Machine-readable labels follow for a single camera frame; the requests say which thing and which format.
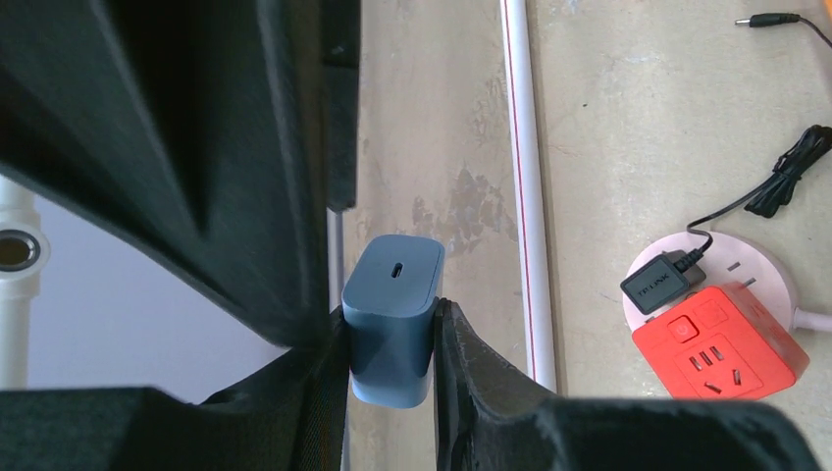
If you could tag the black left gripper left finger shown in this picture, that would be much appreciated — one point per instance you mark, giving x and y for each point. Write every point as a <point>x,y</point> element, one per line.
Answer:
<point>289,415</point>

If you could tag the blue square charger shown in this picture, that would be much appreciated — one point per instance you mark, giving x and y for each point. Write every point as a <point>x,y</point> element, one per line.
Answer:
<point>388,304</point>

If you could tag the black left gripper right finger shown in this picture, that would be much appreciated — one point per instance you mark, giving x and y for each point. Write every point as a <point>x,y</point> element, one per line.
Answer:
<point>490,416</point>

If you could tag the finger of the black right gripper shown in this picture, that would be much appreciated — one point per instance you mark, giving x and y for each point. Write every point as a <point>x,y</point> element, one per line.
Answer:
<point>341,42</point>
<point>192,130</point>

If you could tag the white PVC pipe frame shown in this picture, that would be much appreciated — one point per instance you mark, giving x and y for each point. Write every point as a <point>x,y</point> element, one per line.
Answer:
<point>19,281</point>

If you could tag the black charger adapter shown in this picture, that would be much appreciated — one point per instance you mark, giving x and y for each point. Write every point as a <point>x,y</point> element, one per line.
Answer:
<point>667,276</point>

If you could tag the red cube socket adapter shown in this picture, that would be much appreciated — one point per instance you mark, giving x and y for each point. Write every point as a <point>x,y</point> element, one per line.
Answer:
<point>721,343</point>

